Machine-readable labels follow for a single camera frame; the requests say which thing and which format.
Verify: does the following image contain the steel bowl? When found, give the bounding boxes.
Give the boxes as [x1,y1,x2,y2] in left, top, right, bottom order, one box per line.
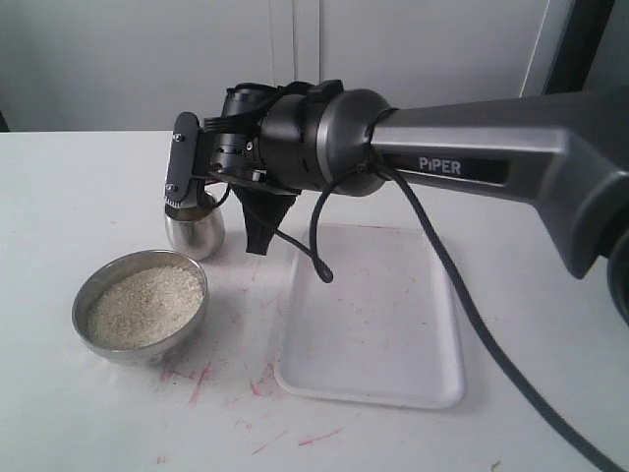
[72,250,209,366]

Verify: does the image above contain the dark vertical post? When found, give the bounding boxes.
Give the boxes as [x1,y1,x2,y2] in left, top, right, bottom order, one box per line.
[543,0,616,94]

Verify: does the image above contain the white plastic tray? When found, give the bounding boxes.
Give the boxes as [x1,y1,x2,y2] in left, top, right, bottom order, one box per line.
[274,225,465,409]

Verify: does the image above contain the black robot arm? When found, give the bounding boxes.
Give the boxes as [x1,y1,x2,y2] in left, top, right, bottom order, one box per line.
[164,80,628,315]

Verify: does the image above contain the black cable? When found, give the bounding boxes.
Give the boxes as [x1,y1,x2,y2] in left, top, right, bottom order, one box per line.
[309,107,625,472]

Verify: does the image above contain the small steel cup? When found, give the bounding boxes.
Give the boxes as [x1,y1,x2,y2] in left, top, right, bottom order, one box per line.
[164,191,226,261]

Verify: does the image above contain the white cabinet doors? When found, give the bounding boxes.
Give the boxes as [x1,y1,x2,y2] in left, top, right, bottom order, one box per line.
[1,1,573,132]

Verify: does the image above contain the white rice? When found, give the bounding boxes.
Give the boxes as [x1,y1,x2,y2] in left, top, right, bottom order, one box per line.
[86,265,203,350]

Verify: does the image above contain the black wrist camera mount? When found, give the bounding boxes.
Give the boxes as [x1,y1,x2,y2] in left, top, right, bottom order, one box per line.
[231,185,297,256]

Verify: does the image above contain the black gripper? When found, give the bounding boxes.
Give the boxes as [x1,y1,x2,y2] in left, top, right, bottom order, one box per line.
[164,112,266,209]

